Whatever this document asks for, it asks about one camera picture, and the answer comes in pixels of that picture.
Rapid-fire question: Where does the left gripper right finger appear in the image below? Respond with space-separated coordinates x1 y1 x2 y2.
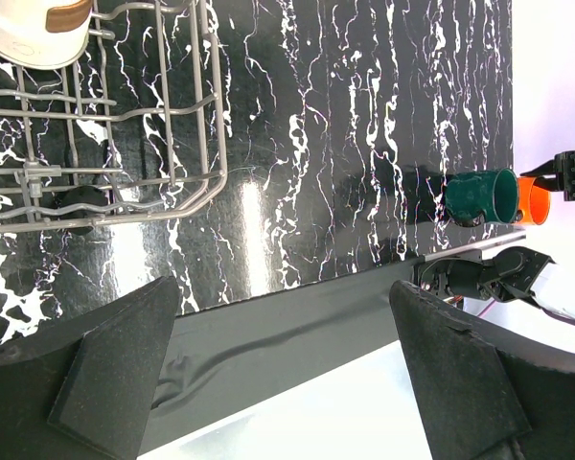
389 281 575 459

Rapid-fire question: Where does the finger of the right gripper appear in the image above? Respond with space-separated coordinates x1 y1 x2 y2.
520 160 557 180

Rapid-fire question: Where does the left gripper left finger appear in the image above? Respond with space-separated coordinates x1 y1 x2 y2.
0 277 180 459

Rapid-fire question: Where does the white steel tumbler brown band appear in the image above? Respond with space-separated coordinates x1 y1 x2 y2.
0 0 93 70

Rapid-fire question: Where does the orange translucent cup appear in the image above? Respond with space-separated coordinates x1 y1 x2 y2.
516 177 551 225

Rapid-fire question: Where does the dark green mug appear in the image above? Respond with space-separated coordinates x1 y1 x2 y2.
444 168 519 227

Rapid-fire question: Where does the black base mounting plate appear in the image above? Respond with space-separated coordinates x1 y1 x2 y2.
140 262 414 454

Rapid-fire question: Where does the black marble pattern mat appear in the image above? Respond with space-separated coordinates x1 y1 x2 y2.
0 1 513 344

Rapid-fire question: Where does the grey wire dish rack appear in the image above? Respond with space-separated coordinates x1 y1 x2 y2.
0 1 228 234

